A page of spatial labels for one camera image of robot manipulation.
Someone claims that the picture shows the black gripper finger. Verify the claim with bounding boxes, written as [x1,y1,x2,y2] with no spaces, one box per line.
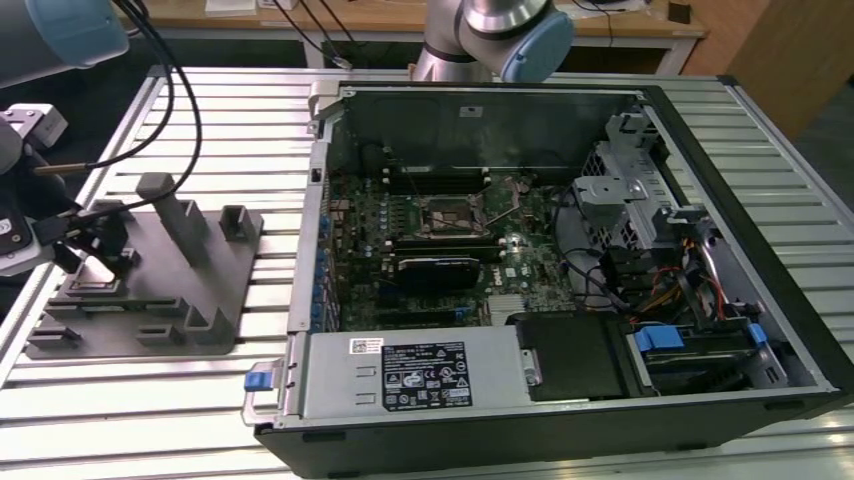
[50,233,88,275]
[69,208,136,280]

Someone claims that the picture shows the CPU socket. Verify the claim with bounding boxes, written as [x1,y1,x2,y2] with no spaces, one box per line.
[416,194,493,239]

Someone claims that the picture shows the grey parts rack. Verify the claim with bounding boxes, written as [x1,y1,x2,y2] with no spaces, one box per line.
[25,172,265,360]

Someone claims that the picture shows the green motherboard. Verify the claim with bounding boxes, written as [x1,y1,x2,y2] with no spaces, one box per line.
[324,167,583,334]

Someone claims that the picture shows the silver power supply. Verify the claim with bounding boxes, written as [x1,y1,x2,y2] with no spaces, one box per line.
[292,327,539,420]

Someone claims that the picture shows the black graphics card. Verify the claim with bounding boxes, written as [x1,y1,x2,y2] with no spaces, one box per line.
[393,254,483,295]

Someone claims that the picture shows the black RAM slot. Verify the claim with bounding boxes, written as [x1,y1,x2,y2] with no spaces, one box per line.
[392,248,504,256]
[393,253,505,262]
[389,237,503,245]
[384,169,489,178]
[391,242,504,251]
[384,175,489,183]
[385,180,489,189]

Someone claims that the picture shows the silver chipset heat sink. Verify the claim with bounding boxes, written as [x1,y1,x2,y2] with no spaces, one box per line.
[485,293,530,324]

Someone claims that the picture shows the black PC case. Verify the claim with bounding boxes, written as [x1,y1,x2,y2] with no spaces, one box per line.
[252,74,854,476]

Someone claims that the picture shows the perforated metal drive cage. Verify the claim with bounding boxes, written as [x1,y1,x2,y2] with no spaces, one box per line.
[570,112,688,254]

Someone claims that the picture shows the hard disk in blue carrier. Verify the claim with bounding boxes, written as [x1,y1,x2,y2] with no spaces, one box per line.
[630,322,768,396]

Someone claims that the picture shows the wooden desk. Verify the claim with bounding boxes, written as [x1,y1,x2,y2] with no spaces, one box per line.
[129,0,710,76]

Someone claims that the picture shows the wooden cabinet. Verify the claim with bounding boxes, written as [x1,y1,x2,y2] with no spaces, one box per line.
[683,0,854,144]

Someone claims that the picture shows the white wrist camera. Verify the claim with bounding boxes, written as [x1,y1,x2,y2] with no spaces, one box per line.
[0,213,33,277]

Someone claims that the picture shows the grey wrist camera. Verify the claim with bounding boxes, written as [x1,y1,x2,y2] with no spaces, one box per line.
[0,103,69,150]

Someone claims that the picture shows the silver case handle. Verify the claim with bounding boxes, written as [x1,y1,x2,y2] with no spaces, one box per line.
[305,79,345,136]

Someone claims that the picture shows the yellow orange power wires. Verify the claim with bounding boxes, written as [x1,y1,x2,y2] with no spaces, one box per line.
[636,269,688,314]

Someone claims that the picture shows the red wire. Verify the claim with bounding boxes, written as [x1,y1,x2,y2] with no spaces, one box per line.
[703,274,730,322]

